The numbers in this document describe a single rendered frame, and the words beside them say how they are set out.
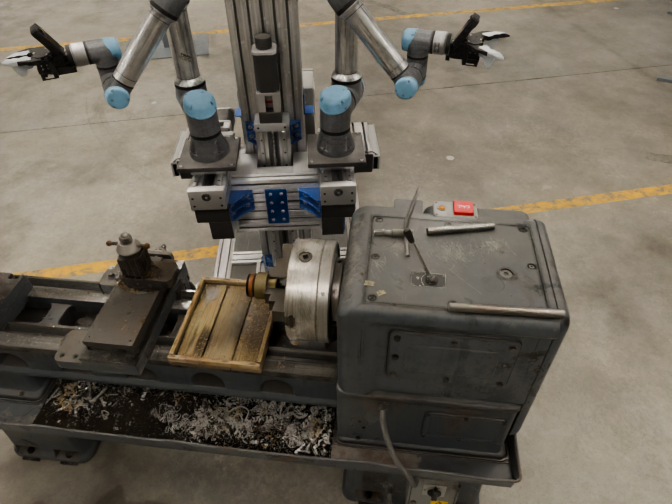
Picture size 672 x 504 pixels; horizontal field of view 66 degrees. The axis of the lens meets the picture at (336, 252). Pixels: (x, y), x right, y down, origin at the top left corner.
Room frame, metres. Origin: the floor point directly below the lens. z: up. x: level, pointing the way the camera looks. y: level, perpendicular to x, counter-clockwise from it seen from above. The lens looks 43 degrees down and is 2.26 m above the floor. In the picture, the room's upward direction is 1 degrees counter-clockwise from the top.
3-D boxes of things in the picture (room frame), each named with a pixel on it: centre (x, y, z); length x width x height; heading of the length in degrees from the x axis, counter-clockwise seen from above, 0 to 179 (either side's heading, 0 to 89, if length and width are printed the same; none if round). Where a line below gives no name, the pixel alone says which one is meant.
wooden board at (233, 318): (1.12, 0.37, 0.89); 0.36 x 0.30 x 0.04; 173
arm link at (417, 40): (1.80, -0.30, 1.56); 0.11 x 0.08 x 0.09; 71
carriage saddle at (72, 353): (1.17, 0.73, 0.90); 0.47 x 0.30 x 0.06; 173
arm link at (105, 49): (1.76, 0.78, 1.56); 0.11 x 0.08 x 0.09; 113
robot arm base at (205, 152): (1.74, 0.49, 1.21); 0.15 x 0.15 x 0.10
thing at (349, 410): (1.05, -0.32, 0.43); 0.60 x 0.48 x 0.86; 83
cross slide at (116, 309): (1.18, 0.69, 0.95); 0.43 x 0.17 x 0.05; 173
